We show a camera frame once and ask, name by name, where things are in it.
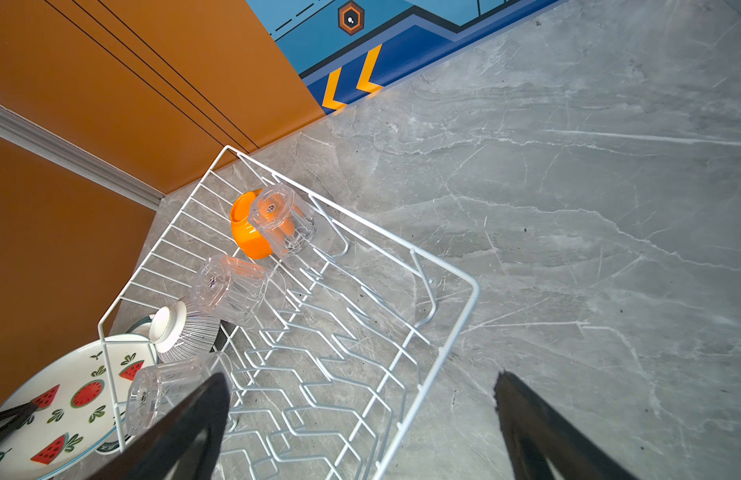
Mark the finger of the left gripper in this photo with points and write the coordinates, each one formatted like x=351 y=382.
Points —
x=11 y=419

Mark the clear glass cup front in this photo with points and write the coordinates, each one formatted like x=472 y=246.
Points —
x=157 y=389

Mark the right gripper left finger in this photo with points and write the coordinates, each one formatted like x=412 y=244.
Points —
x=183 y=445

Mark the clear glass cup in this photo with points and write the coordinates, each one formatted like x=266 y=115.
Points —
x=229 y=288
x=157 y=389
x=284 y=219

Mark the white plate red pattern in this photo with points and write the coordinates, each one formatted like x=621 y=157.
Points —
x=75 y=412

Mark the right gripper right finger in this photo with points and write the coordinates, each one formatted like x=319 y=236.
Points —
x=540 y=441

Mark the orange bowl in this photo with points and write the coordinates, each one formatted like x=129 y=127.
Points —
x=248 y=239

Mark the green rimmed white plate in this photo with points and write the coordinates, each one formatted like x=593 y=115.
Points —
x=136 y=324

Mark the clear glass cup back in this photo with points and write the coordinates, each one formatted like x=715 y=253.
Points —
x=284 y=219

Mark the small white bowl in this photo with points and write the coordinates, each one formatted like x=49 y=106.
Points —
x=182 y=331

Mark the white wire dish rack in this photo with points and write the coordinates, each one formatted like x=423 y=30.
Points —
x=332 y=369

